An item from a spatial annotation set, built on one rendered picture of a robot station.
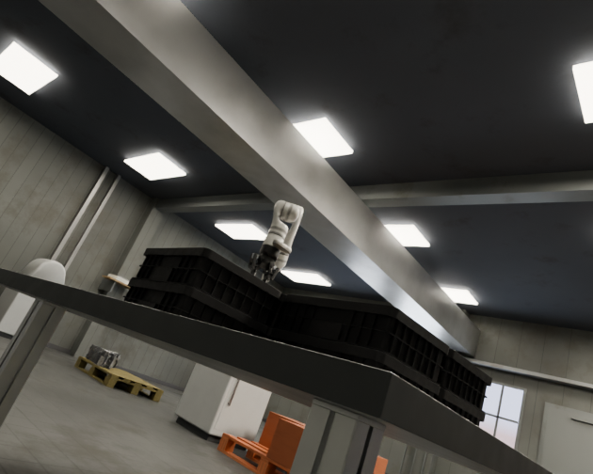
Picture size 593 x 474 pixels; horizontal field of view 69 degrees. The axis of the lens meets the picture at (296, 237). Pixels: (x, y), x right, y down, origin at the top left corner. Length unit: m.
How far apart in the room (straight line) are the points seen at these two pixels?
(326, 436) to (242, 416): 4.71
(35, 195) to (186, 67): 5.80
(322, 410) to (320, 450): 0.04
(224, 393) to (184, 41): 3.46
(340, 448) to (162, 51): 3.65
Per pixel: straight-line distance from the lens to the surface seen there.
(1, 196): 9.14
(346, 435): 0.47
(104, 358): 7.10
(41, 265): 8.40
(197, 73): 4.05
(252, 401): 5.22
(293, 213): 1.71
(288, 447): 4.09
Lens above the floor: 0.65
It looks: 20 degrees up
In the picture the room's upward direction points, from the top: 21 degrees clockwise
